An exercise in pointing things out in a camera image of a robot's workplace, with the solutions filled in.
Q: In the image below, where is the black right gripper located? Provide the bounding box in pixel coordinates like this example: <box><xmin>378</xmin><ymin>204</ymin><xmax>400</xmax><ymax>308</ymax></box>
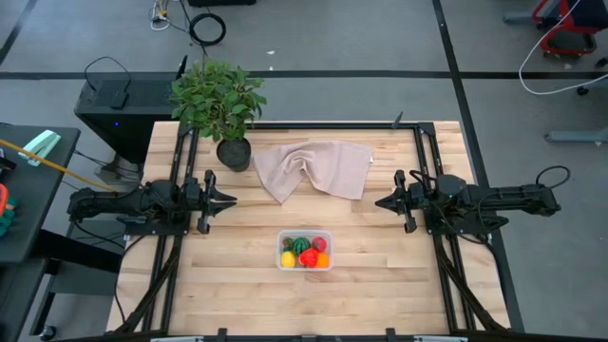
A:
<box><xmin>374</xmin><ymin>169</ymin><xmax>428</xmax><ymax>235</ymax></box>

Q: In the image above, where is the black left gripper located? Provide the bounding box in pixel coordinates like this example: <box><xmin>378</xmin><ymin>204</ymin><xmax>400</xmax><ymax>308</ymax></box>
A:
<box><xmin>182</xmin><ymin>169</ymin><xmax>238</xmax><ymax>235</ymax></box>

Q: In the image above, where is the green toy watermelon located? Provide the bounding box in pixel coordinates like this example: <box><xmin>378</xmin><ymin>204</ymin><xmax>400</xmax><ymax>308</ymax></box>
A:
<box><xmin>291</xmin><ymin>236</ymin><xmax>313</xmax><ymax>257</ymax></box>

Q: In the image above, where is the clear plastic tupperware container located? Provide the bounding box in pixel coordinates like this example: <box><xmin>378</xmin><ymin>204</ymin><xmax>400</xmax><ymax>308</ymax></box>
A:
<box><xmin>275</xmin><ymin>229</ymin><xmax>334</xmax><ymax>273</ymax></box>

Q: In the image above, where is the black plant pot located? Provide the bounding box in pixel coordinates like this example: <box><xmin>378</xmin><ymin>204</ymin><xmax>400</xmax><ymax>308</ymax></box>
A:
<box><xmin>216</xmin><ymin>136</ymin><xmax>253</xmax><ymax>173</ymax></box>

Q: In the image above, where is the beige cloth towel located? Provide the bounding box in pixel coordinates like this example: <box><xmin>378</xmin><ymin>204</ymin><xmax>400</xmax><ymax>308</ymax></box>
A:
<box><xmin>252</xmin><ymin>139</ymin><xmax>374</xmax><ymax>205</ymax></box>

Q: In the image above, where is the green leafy potted plant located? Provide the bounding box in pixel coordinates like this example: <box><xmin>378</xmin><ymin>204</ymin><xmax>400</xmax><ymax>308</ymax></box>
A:
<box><xmin>168</xmin><ymin>57</ymin><xmax>268</xmax><ymax>143</ymax></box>

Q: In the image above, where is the black computer tower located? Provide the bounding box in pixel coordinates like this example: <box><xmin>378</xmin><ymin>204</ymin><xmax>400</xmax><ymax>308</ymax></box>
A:
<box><xmin>74</xmin><ymin>70</ymin><xmax>189</xmax><ymax>163</ymax></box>

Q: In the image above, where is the black power adapter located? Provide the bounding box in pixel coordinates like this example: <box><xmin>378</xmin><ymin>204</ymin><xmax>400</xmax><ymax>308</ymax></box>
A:
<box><xmin>108</xmin><ymin>89</ymin><xmax>130</xmax><ymax>111</ymax></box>

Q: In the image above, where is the mint green device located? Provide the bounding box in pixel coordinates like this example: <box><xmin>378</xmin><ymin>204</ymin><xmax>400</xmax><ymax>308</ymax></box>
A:
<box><xmin>17</xmin><ymin>129</ymin><xmax>63</xmax><ymax>168</ymax></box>

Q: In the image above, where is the black desk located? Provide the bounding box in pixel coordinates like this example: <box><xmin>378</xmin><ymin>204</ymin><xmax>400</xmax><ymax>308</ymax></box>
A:
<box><xmin>0</xmin><ymin>123</ymin><xmax>124</xmax><ymax>342</ymax></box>

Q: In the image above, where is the grey metal bar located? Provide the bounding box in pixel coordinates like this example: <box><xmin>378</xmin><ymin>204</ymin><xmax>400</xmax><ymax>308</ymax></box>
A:
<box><xmin>543</xmin><ymin>126</ymin><xmax>608</xmax><ymax>144</ymax></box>

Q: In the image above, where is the orange green toy pile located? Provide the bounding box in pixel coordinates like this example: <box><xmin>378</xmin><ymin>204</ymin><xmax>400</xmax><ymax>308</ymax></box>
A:
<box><xmin>0</xmin><ymin>182</ymin><xmax>19</xmax><ymax>238</ymax></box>

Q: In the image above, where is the red wheeled cart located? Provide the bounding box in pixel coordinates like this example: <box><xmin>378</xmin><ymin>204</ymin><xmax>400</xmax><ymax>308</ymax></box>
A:
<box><xmin>531</xmin><ymin>0</ymin><xmax>608</xmax><ymax>58</ymax></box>

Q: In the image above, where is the black aluminium rail frame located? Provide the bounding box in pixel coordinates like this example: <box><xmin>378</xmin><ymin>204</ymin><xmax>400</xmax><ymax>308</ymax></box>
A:
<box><xmin>111</xmin><ymin>121</ymin><xmax>512</xmax><ymax>342</ymax></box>

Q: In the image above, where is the black coiled cable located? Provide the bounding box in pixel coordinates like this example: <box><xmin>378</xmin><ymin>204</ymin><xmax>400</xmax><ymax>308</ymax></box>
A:
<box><xmin>188</xmin><ymin>11</ymin><xmax>228</xmax><ymax>48</ymax></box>

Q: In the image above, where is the yellow cable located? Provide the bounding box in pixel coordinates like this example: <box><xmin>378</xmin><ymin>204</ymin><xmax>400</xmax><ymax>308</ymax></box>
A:
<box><xmin>0</xmin><ymin>138</ymin><xmax>118</xmax><ymax>194</ymax></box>

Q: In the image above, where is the white cable bundle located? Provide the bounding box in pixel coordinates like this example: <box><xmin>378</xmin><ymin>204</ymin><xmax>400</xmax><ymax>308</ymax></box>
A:
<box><xmin>149</xmin><ymin>0</ymin><xmax>172</xmax><ymax>31</ymax></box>

